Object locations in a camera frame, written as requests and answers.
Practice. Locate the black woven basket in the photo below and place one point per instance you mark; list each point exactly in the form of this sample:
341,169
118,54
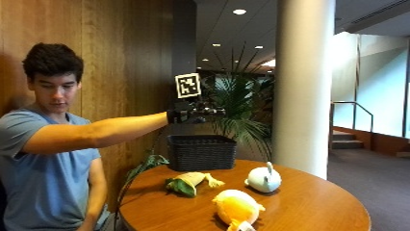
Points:
200,153

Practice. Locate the round wooden table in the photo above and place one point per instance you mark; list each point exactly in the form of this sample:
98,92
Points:
298,208

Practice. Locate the yellow green soft toy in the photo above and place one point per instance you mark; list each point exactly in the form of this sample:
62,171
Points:
190,181

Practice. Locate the the person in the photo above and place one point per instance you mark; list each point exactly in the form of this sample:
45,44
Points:
46,154

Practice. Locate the carpeted stair steps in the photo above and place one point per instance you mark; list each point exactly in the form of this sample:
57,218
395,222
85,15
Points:
346,140

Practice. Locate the white marker cube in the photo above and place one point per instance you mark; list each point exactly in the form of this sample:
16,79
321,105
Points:
188,85

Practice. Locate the white rabbit soft toy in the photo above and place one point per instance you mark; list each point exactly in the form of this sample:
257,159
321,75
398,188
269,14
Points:
263,179

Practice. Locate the white round column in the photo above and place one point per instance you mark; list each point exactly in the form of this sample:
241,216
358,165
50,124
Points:
302,86

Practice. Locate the yellow duck soft toy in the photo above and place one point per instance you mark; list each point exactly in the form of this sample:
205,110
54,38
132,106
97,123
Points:
237,208

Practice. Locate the metal stair handrail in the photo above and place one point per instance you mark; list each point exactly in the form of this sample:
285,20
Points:
357,110

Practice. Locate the green potted palm plant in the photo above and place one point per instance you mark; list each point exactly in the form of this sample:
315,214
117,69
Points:
238,102

